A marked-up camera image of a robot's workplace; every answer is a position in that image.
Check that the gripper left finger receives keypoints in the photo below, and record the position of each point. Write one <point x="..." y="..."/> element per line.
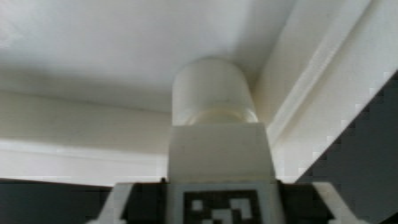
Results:
<point x="112" y="210"/>

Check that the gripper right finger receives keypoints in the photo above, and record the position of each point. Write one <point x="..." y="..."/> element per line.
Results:
<point x="336" y="205"/>

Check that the white table leg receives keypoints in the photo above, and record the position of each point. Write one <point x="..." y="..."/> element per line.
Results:
<point x="222" y="190"/>

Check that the white square tabletop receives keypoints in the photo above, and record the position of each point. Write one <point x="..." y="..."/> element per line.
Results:
<point x="91" y="55"/>

